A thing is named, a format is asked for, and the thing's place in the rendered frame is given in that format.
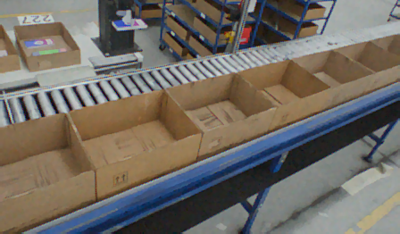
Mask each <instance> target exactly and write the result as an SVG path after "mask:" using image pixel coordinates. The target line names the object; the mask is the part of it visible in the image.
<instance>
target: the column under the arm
mask: <svg viewBox="0 0 400 234"><path fill-rule="evenodd" d="M115 2H116V0H98V28H99V37H98V38H90V39H91V40H92V42H93V43H95V45H96V47H97V48H98V49H99V50H100V52H101V53H102V54H103V55H104V57H105V58H106V57H114V56H116V55H120V54H130V53H137V52H141V51H143V49H141V47H139V46H138V44H137V43H135V41H134V38H135V30H134V29H125V30H117V29H116V28H115V27H114V26H113V25H112V21H122V18H123V17H124V16H120V15H118V14H116V13H117V12H118V9H117V5H113V3H115Z"/></svg>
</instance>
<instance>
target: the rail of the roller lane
mask: <svg viewBox="0 0 400 234"><path fill-rule="evenodd" d="M396 22H397V23H398V22H400V20H397V21H388V22H385V23H379V24H375V25H369V26H365V27H361V28H355V29H346V30H342V31H336V32H333V33H326V34H323V35H319V36H313V37H310V38H301V39H294V40H291V41H284V42H281V43H274V44H271V45H265V46H258V47H252V48H248V49H242V50H238V51H237V53H236V55H237V56H238V54H240V53H242V54H245V53H246V52H248V53H251V52H252V51H258V50H259V49H261V50H263V49H264V48H267V49H270V47H273V48H274V47H275V46H278V47H280V46H281V45H284V46H285V45H287V44H290V45H291V43H297V42H299V43H301V41H304V42H305V41H306V40H310V41H311V39H316V38H318V39H320V38H325V37H329V36H330V35H331V36H333V35H337V34H340V35H341V34H342V33H344V34H345V33H346V32H347V33H349V32H350V31H352V32H353V31H357V30H360V29H367V28H374V27H376V28H377V27H378V26H380V25H382V26H383V25H389V23H391V24H392V23H396ZM227 55H228V56H229V57H231V56H232V53H231V52H228V53H223V54H214V55H210V56H206V57H200V58H197V59H190V60H187V61H181V62H179V63H168V64H161V65H158V66H155V67H148V68H144V69H138V70H134V71H126V72H120V73H116V74H110V75H106V76H100V77H96V78H93V79H84V80H77V81H74V82H67V83H64V84H57V85H54V86H47V87H44V88H35V89H32V90H28V91H22V92H15V93H12V94H6V100H7V102H8V100H10V98H12V97H17V98H18V99H19V100H20V104H21V106H22V108H23V107H25V105H24V102H23V100H22V99H23V97H24V96H26V95H31V96H34V100H35V101H36V104H37V105H38V104H39V101H38V94H39V93H40V92H46V94H47V95H48V97H49V100H50V102H53V101H54V100H53V98H52V96H51V92H52V90H56V89H57V90H59V91H60V92H61V94H62V96H63V99H66V98H67V97H66V96H65V94H64V93H63V91H64V89H65V88H67V87H71V88H73V91H74V92H75V94H76V96H78V95H79V94H78V93H77V90H76V87H77V86H78V85H80V84H82V85H84V86H85V88H86V89H87V91H88V93H89V94H91V93H90V90H88V84H89V83H90V82H95V83H96V84H97V86H98V87H99V88H100V86H99V83H100V81H101V80H107V81H108V83H109V84H110V86H111V87H112V88H113V86H112V84H111V83H110V81H111V80H112V79H114V78H116V79H118V80H119V81H120V83H121V84H122V82H121V78H122V77H123V76H128V77H129V78H130V80H131V76H132V75H133V74H138V75H139V76H140V78H141V74H142V73H143V72H148V73H149V74H150V75H151V72H152V71H158V72H159V73H160V71H161V69H166V70H167V71H168V70H169V68H170V67H175V68H176V69H178V67H179V66H180V65H181V64H183V65H184V67H186V65H187V64H188V63H192V64H193V65H194V64H195V63H196V62H200V63H202V62H203V61H205V60H206V61H208V62H209V61H210V60H211V59H215V60H216V61H217V59H218V58H219V57H222V58H223V59H224V58H225V57H226V56H227ZM160 74H161V73H160ZM141 79H142V78H141ZM131 81H132V82H133V80H131ZM133 84H135V83H134V82H133ZM122 86H124V85H123V84H122ZM100 90H101V91H103V90H102V89H101V88H100ZM0 101H3V102H4V105H5V107H6V103H5V100H4V95H2V96H0ZM6 111H7V112H8V109H7V107H6Z"/></svg>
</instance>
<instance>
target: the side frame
mask: <svg viewBox="0 0 400 234"><path fill-rule="evenodd" d="M398 100H400V85H398V86H395V87H393V88H390V89H388V90H385V91H383V92H380V93H379V94H376V95H374V96H370V97H367V98H365V99H363V100H361V101H360V102H356V103H355V104H350V105H348V106H346V107H343V108H342V109H338V110H337V111H335V112H332V113H329V114H326V115H324V116H322V117H319V118H318V119H314V120H313V121H309V122H307V123H305V124H303V125H300V126H298V127H294V128H293V129H291V130H287V131H285V132H283V133H280V134H279V135H276V136H274V137H271V138H267V139H266V140H263V141H261V142H258V143H256V144H255V145H251V146H248V147H247V148H243V149H242V150H238V151H237V152H234V153H232V154H231V155H227V156H223V157H222V158H219V159H218V160H215V161H213V162H209V163H206V164H205V165H203V166H199V167H198V168H195V169H194V170H191V171H187V172H185V173H182V174H180V175H179V176H176V177H174V178H171V179H170V180H166V181H163V182H161V183H158V184H156V185H153V186H152V187H150V188H147V189H143V190H141V191H139V192H137V193H134V194H133V195H129V196H127V197H124V198H123V199H120V200H118V201H115V202H113V203H110V204H108V205H105V206H103V207H100V208H98V209H95V211H91V212H89V213H85V214H82V215H81V216H78V217H76V218H75V219H71V220H70V221H66V222H63V223H61V224H58V225H57V226H55V227H52V228H51V229H47V230H43V231H41V232H39V233H38V234H110V233H112V232H114V231H116V230H119V229H121V228H123V227H125V226H128V225H129V224H131V223H133V222H135V221H139V220H141V219H143V218H145V217H146V216H149V215H150V214H153V213H156V212H158V211H161V210H162V209H164V208H166V207H167V206H170V205H174V204H175V203H178V201H182V200H183V199H186V198H187V197H190V196H192V195H194V194H196V193H199V192H200V191H203V190H205V189H208V188H210V187H212V186H213V185H216V184H217V183H221V182H222V181H224V180H228V179H229V178H232V177H233V176H237V175H238V174H239V173H241V172H242V171H246V170H249V169H250V168H254V167H255V166H257V165H258V164H260V163H263V162H266V161H268V160H270V159H271V158H274V157H275V156H279V155H282V154H283V153H285V152H287V151H289V150H291V149H293V148H296V147H298V146H301V145H303V144H304V143H307V142H309V141H311V140H313V139H315V138H318V137H320V136H322V135H325V134H326V133H329V132H331V131H332V130H335V129H337V128H339V127H342V126H344V125H346V124H347V123H350V122H352V121H355V120H357V119H360V118H361V117H363V116H365V115H367V114H369V113H372V112H375V111H377V110H378V109H380V108H382V107H385V106H386V105H389V104H393V103H394V102H396V101H398ZM350 113H351V114H350ZM250 157H251V158H250ZM239 162H240V163H239ZM228 167H229V168H228ZM215 172H216V173H215ZM202 178H204V179H203V180H202ZM189 183H190V184H189ZM188 184H189V185H188ZM174 190H176V191H174ZM159 197H160V198H159ZM127 211H128V212H127ZM125 212H127V213H125ZM108 219H110V220H109V221H107V220H108ZM88 228H90V229H88ZM87 229H88V230H87Z"/></svg>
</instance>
